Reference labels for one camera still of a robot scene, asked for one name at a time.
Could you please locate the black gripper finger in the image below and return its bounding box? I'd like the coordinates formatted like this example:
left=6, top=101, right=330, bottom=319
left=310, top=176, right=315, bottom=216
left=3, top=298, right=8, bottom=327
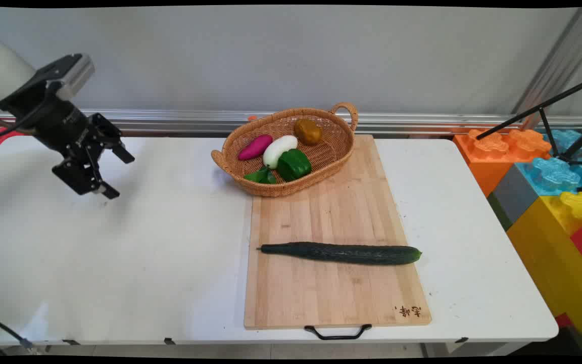
left=90, top=113, right=135, bottom=164
left=52, top=144, right=120, bottom=200

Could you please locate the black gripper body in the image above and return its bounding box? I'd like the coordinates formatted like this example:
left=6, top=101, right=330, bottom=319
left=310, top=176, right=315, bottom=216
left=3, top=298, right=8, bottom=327
left=0, top=86, right=101, bottom=158

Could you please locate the dark green cucumber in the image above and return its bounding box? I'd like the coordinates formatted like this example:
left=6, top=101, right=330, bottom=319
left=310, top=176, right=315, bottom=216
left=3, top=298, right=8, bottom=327
left=257, top=242, right=422, bottom=266

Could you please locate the purple toy sweet potato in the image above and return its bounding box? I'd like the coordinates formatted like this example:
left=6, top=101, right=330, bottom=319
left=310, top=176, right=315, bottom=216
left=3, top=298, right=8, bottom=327
left=237, top=134, right=274, bottom=161

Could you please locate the green leafy vegetable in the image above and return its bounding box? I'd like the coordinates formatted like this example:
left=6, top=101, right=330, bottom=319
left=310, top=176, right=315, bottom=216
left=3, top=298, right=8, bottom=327
left=244, top=166, right=277, bottom=185

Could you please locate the white toy radish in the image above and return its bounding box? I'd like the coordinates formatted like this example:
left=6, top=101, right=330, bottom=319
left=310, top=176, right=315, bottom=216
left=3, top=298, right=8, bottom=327
left=263, top=135, right=299, bottom=169

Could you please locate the green toy bell pepper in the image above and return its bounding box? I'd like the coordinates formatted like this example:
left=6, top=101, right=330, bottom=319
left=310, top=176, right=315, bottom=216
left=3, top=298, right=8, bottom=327
left=276, top=148, right=312, bottom=182

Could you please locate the brown toy potato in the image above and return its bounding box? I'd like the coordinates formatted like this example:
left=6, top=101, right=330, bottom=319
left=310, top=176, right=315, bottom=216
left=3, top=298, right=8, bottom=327
left=294, top=118, right=323, bottom=146

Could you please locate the woven wicker basket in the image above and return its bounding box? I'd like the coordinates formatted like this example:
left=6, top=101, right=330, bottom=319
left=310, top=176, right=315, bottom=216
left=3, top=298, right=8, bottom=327
left=211, top=102, right=359, bottom=198

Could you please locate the wooden cutting board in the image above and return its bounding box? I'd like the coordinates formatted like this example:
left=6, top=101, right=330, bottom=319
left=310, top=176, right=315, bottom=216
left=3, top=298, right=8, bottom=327
left=244, top=134, right=432, bottom=340

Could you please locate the orange toy block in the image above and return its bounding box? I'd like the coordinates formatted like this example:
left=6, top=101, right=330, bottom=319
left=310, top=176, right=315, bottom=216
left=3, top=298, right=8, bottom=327
left=453, top=128, right=553, bottom=198

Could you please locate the gray toy block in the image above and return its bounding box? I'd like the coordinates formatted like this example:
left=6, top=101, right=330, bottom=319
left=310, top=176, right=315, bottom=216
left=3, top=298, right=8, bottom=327
left=487, top=164, right=540, bottom=232

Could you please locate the black tripod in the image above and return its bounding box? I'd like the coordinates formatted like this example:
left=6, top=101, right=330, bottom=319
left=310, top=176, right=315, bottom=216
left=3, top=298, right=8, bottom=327
left=475, top=74, right=582, bottom=167

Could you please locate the blue toy block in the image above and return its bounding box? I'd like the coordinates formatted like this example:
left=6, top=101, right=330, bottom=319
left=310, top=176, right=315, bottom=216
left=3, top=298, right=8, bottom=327
left=516, top=129, right=582, bottom=198

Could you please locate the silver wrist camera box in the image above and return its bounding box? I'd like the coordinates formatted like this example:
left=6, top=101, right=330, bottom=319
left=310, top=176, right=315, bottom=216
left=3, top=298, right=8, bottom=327
left=32, top=53, right=95, bottom=102

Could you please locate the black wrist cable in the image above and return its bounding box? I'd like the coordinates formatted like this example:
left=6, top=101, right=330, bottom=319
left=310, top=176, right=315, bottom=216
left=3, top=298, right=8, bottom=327
left=0, top=109, right=44, bottom=137

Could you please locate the aluminium wall rail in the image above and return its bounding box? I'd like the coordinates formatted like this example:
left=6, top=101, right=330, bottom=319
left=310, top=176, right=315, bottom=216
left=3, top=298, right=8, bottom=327
left=0, top=108, right=582, bottom=137

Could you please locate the black floor cable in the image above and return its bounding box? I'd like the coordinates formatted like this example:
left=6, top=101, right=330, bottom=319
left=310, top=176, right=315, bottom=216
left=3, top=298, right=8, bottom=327
left=0, top=313, right=36, bottom=355

